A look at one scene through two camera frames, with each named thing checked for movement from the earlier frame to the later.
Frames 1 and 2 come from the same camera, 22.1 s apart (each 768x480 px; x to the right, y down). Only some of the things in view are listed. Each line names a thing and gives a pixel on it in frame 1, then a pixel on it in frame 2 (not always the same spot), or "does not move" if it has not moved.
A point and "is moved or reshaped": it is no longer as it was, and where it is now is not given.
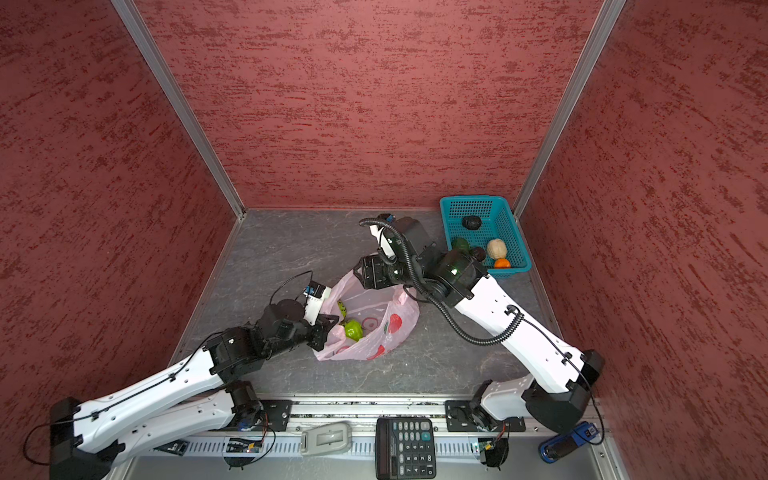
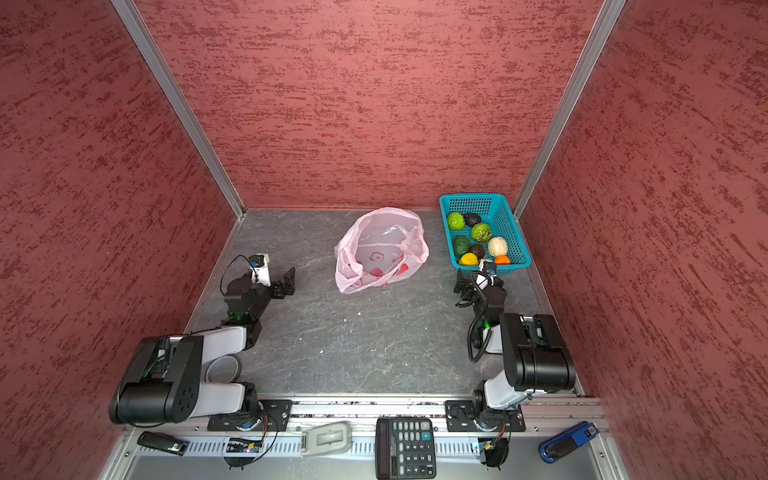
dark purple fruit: (478, 252) does not move
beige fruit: (496, 248) does not move
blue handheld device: (556, 446) does not move
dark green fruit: (461, 244) does not move
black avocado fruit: (471, 222) does not move
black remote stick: (177, 447) does not move
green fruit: (354, 330) → (481, 232)
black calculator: (405, 448) does not move
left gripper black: (325, 322) → (288, 285)
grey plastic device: (326, 439) does not move
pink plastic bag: (370, 323) is moved or reshaped
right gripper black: (376, 266) → (461, 279)
